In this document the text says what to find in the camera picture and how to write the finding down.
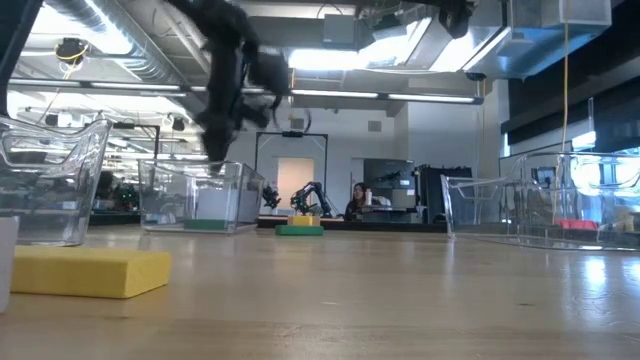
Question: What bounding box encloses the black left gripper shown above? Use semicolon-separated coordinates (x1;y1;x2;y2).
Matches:
197;39;292;175

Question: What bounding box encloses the green block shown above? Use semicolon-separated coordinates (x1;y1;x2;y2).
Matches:
182;218;230;232
274;224;325;238

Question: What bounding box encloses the clear plastic bin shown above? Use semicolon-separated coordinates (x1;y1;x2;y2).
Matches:
0;115;114;249
137;158;267;235
440;151;640;253

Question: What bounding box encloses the yellow block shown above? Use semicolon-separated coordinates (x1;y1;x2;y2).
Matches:
9;245;173;300

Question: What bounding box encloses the white paper label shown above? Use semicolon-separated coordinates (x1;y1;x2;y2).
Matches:
195;187;240;221

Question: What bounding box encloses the long linear ceiling light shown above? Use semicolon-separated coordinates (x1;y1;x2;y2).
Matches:
7;77;485;106

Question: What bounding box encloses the person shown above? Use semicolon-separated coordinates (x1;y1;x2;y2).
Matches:
343;182;369;222

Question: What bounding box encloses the grey cabinet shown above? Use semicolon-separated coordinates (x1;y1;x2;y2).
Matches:
362;158;416;222

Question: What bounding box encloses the black cabinet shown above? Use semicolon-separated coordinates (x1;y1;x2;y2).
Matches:
413;163;474;225

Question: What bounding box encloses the white block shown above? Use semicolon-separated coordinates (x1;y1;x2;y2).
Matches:
0;215;20;315

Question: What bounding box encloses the red box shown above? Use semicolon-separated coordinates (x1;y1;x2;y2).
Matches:
554;218;600;231

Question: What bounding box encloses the black gantry frame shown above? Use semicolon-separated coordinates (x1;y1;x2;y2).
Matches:
253;130;330;202

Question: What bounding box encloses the silver round air duct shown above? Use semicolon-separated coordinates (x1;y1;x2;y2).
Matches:
44;0;186;87

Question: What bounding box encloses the black aluminium table frame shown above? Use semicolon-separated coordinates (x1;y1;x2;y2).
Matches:
89;212;449;235

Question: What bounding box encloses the black ceiling cord reel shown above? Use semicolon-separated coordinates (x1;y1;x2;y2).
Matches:
53;36;92;67

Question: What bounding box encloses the large metal ventilation duct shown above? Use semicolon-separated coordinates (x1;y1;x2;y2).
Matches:
462;0;614;82

